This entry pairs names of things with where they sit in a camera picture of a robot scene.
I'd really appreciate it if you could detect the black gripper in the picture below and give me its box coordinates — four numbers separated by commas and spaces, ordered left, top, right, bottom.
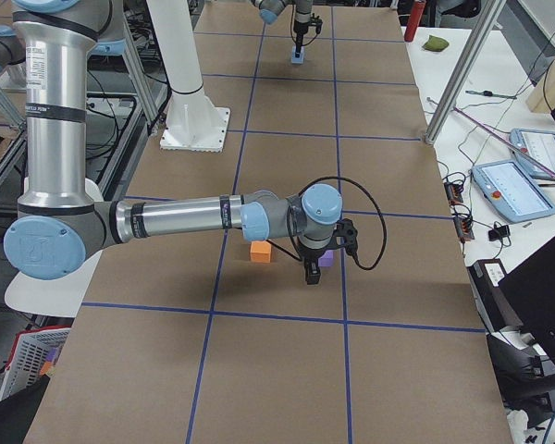
292, 18, 310, 57
297, 238, 327, 285

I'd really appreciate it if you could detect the light blue foam block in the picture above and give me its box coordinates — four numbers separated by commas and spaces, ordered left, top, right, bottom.
290, 47, 304, 65

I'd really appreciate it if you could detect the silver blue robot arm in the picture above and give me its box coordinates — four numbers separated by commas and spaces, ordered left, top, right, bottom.
251, 0, 322, 64
4, 1, 352, 285

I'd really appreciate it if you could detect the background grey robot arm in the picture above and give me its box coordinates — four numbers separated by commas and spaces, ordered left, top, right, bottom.
0, 25, 26, 87

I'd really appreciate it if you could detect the purple foam block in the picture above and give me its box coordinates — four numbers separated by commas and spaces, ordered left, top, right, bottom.
318, 250, 334, 268

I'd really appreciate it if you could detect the orange foam block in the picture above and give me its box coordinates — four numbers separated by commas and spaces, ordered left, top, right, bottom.
250, 240, 272, 264

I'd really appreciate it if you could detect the red bottle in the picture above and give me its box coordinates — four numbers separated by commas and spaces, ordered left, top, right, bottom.
403, 0, 426, 43

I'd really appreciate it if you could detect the green bean bag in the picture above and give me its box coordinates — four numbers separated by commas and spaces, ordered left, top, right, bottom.
422, 35, 450, 53

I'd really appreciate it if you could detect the orange black electronics board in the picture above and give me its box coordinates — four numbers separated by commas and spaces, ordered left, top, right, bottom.
443, 180, 475, 244

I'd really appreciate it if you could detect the near blue teach pendant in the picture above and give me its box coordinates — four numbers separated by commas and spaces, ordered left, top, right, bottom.
472, 160, 555, 223

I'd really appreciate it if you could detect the blue teach pendant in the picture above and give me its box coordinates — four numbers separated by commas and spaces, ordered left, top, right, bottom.
472, 160, 555, 223
510, 129, 555, 172

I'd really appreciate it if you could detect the black laptop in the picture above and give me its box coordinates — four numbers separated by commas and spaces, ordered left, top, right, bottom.
499, 235, 555, 360

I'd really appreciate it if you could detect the white plastic chair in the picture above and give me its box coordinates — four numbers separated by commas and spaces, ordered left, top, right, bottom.
4, 178, 104, 319

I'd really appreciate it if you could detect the far blue teach pendant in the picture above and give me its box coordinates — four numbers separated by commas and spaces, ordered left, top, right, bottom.
510, 129, 555, 172

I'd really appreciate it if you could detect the white perforated basket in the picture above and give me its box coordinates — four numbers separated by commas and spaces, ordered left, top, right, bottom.
0, 326, 70, 401

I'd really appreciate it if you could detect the black camera cable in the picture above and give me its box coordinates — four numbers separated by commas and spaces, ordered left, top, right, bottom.
264, 175, 389, 270

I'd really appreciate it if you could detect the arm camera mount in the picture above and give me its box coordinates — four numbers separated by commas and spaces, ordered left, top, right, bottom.
309, 13, 323, 35

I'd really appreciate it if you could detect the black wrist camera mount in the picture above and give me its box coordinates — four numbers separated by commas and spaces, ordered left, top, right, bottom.
329, 218, 358, 259

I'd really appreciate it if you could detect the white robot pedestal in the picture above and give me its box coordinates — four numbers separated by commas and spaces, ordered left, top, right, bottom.
147, 0, 230, 152

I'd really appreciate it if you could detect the aluminium frame post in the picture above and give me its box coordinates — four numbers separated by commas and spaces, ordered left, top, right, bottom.
424, 0, 506, 145

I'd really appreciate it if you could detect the green handled grabber stick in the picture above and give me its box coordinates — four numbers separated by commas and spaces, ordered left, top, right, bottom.
452, 106, 555, 181

